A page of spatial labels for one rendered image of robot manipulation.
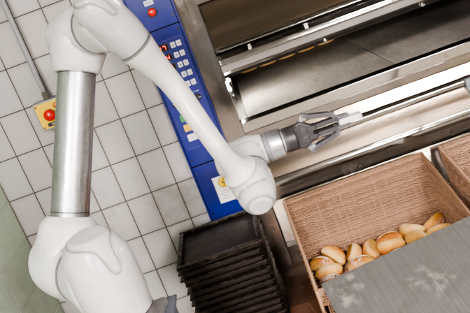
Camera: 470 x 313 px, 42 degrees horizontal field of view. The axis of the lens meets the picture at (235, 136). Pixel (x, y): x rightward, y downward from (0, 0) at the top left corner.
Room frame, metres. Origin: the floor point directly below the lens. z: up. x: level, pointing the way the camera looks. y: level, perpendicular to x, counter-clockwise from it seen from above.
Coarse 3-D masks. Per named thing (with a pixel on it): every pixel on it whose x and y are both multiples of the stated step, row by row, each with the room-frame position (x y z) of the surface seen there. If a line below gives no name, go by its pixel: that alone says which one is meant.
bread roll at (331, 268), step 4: (328, 264) 1.92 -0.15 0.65; (332, 264) 1.91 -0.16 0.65; (336, 264) 1.91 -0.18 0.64; (320, 268) 1.91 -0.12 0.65; (324, 268) 1.91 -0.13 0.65; (328, 268) 1.90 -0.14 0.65; (332, 268) 1.90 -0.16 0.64; (336, 268) 1.90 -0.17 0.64; (340, 268) 1.90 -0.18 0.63; (316, 272) 1.92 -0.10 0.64; (320, 272) 1.90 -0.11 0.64; (324, 272) 1.90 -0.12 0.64; (328, 272) 1.89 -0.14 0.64; (332, 272) 1.89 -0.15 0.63; (336, 272) 1.89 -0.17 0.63; (340, 272) 1.90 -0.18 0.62; (316, 276) 1.92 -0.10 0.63; (320, 276) 1.90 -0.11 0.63; (324, 276) 1.89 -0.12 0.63
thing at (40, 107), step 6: (54, 96) 2.12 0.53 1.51; (36, 102) 2.15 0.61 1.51; (42, 102) 2.11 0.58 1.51; (48, 102) 2.10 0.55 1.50; (36, 108) 2.10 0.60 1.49; (42, 108) 2.10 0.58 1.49; (48, 108) 2.10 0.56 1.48; (54, 108) 2.10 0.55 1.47; (36, 114) 2.10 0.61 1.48; (42, 114) 2.10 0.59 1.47; (42, 120) 2.10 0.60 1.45; (54, 120) 2.10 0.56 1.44; (42, 126) 2.11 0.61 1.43; (48, 126) 2.10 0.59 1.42; (54, 126) 2.10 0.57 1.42
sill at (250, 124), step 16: (448, 48) 2.12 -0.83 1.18; (464, 48) 2.11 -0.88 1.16; (400, 64) 2.15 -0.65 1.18; (416, 64) 2.12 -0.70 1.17; (432, 64) 2.12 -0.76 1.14; (352, 80) 2.17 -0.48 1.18; (368, 80) 2.13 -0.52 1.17; (384, 80) 2.13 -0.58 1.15; (304, 96) 2.20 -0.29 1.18; (320, 96) 2.14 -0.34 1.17; (336, 96) 2.13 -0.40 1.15; (272, 112) 2.14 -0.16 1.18; (288, 112) 2.14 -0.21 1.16; (256, 128) 2.15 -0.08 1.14
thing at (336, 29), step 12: (408, 0) 1.98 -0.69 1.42; (420, 0) 1.97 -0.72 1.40; (372, 12) 1.98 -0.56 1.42; (384, 12) 1.98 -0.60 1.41; (396, 12) 2.10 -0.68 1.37; (336, 24) 1.99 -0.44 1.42; (348, 24) 1.98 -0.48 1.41; (360, 24) 2.07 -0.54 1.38; (312, 36) 1.99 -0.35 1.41; (324, 36) 1.99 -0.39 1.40; (276, 48) 2.00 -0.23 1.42; (288, 48) 1.99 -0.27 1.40; (240, 60) 2.00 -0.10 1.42; (252, 60) 2.00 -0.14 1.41; (264, 60) 2.13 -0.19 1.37; (228, 72) 2.04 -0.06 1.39
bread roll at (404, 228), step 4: (404, 224) 2.00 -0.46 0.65; (408, 224) 1.98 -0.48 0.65; (412, 224) 1.98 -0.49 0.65; (416, 224) 1.97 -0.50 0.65; (400, 228) 2.01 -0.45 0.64; (404, 228) 1.99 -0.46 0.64; (408, 228) 1.97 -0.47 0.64; (412, 228) 1.96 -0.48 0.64; (416, 228) 1.96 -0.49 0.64; (420, 228) 1.95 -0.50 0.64; (424, 228) 1.96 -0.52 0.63; (400, 232) 2.01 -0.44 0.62; (404, 232) 1.98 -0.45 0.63; (404, 236) 1.98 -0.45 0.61
